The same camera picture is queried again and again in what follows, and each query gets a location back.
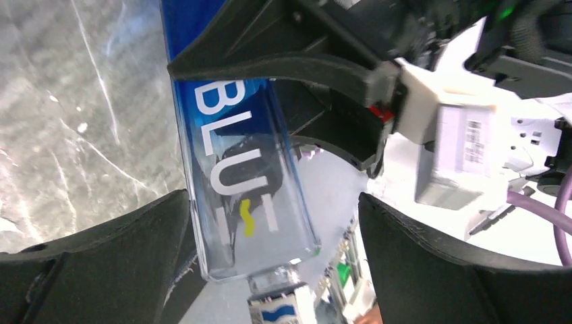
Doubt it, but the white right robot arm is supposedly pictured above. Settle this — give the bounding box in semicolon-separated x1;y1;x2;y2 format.
168;1;571;177

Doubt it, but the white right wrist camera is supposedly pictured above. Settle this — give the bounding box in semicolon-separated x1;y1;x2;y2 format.
396;63;519;211

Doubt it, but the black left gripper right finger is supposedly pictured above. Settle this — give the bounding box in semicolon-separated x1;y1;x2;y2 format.
358;193;571;324

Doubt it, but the blue label clear bottle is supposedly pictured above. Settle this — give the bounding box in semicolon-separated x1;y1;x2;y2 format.
159;0;322;324

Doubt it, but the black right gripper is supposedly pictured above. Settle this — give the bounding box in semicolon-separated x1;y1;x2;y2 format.
168;1;465;179

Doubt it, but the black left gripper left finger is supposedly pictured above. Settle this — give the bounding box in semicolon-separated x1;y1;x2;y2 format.
1;190;206;323

